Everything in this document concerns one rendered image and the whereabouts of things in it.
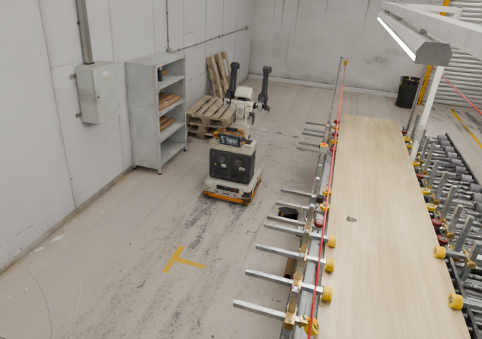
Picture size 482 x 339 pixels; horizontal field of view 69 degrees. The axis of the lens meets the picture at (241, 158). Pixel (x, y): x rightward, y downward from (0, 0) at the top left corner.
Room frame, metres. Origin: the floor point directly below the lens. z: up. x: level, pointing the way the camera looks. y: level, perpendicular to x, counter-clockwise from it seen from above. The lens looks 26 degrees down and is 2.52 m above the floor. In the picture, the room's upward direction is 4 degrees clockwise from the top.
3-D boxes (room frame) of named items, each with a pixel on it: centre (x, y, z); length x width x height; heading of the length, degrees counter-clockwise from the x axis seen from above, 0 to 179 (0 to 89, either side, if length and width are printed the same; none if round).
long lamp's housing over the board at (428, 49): (2.48, -0.97, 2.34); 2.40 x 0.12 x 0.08; 165
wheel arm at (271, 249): (1.80, -0.38, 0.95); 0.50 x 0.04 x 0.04; 75
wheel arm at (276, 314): (1.34, -0.19, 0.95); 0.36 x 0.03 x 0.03; 75
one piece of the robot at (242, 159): (3.99, 0.10, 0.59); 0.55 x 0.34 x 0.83; 75
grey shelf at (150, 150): (4.86, 1.24, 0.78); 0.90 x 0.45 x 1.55; 165
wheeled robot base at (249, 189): (4.08, 0.07, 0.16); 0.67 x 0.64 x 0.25; 165
